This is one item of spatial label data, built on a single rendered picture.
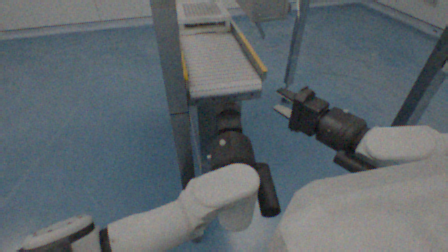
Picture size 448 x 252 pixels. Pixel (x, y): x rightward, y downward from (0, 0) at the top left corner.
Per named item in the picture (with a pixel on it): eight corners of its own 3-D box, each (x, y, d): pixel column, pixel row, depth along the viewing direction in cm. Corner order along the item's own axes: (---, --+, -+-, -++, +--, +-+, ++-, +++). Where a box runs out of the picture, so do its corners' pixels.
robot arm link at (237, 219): (210, 181, 56) (212, 234, 47) (210, 146, 49) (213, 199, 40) (262, 179, 57) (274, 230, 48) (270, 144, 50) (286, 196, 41)
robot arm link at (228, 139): (204, 102, 56) (206, 140, 47) (248, 100, 57) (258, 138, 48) (207, 143, 65) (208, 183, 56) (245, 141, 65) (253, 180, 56)
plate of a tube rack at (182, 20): (174, 7, 135) (173, 3, 134) (221, 4, 139) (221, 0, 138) (177, 25, 117) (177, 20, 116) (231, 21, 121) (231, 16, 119)
